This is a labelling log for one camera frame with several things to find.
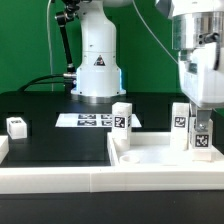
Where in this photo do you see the black cable bundle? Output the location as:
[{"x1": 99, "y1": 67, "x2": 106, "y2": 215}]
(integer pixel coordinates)
[{"x1": 17, "y1": 73, "x2": 77, "y2": 93}]

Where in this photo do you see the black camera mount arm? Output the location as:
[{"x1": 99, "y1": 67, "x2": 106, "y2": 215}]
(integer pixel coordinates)
[{"x1": 55, "y1": 0, "x2": 80, "y2": 93}]

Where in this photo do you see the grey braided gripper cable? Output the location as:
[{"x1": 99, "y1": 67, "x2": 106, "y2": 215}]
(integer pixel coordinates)
[{"x1": 199, "y1": 31, "x2": 224, "y2": 71}]

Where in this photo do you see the white U-shaped obstacle wall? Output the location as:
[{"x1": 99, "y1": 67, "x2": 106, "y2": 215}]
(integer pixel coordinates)
[{"x1": 0, "y1": 133, "x2": 224, "y2": 195}]

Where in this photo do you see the thin white cable left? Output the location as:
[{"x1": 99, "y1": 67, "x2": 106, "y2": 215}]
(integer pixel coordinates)
[{"x1": 46, "y1": 0, "x2": 56, "y2": 92}]

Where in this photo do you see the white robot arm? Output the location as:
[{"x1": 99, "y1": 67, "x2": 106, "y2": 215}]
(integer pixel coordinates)
[{"x1": 69, "y1": 0, "x2": 224, "y2": 131}]

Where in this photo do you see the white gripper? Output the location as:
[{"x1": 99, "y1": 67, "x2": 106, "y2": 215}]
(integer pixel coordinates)
[{"x1": 178, "y1": 43, "x2": 224, "y2": 132}]

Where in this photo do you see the white square table top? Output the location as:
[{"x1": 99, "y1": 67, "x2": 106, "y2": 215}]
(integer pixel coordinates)
[{"x1": 107, "y1": 132, "x2": 224, "y2": 166}]

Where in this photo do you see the white marker base plate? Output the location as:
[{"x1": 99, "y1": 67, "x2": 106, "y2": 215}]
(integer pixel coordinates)
[{"x1": 55, "y1": 113, "x2": 141, "y2": 128}]

